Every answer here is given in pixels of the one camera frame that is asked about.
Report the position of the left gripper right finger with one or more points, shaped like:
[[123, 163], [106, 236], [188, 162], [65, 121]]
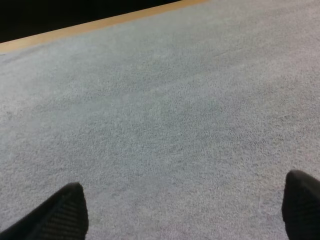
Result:
[[302, 207]]

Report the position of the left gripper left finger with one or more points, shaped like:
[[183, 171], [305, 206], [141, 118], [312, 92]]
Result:
[[60, 217]]

